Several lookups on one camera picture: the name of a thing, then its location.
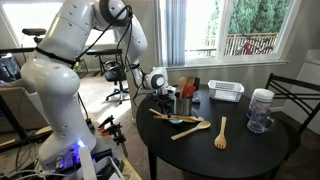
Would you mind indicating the red silicone spatula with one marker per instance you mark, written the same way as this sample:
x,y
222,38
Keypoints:
x,y
189,90

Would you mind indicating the large wooden spoon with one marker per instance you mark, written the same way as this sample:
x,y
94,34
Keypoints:
x,y
193,128

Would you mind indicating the clear glass mug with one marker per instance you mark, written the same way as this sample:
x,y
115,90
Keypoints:
x,y
258,121

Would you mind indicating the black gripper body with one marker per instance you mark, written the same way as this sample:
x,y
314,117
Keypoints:
x,y
163,98

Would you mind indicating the white plastic basket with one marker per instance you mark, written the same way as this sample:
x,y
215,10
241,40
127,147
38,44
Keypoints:
x,y
226,90

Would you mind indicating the wooden spork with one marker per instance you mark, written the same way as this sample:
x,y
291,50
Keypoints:
x,y
221,135

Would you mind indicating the black desk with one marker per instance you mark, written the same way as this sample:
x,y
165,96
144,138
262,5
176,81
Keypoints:
x,y
103,52

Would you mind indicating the balcony railing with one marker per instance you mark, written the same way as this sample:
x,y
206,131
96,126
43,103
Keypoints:
x,y
233,41

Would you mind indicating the small wooden spoon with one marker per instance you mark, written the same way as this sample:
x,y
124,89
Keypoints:
x,y
199,118

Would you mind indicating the blue grey curtain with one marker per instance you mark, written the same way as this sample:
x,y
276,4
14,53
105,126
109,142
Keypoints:
x,y
176,33

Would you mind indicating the white framed window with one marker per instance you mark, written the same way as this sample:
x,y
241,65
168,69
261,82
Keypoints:
x,y
223,30

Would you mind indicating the black office chair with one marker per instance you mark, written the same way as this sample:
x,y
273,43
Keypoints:
x,y
115,75

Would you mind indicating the wooden turner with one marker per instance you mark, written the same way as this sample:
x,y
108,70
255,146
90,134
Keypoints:
x,y
190,80

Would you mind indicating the blue cloth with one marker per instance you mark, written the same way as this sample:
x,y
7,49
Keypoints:
x,y
196,97

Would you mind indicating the red bicycle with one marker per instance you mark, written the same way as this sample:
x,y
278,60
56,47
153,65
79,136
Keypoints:
x,y
251,48

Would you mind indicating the black padded armrest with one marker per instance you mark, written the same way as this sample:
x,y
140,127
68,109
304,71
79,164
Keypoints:
x,y
34,32

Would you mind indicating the dark brown utensil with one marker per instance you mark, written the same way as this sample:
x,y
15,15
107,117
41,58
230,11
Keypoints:
x,y
197,82

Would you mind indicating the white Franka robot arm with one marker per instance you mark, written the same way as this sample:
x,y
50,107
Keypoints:
x,y
56,83

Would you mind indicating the wipes canister with white lid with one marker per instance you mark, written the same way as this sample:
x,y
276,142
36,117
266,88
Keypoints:
x,y
260,100

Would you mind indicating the round black table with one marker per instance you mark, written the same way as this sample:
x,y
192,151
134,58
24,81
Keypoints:
x,y
213,156

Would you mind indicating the silver metal cup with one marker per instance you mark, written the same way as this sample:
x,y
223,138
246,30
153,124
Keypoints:
x,y
183,106

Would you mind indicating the black metal chair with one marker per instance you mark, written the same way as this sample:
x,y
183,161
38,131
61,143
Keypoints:
x,y
293,95

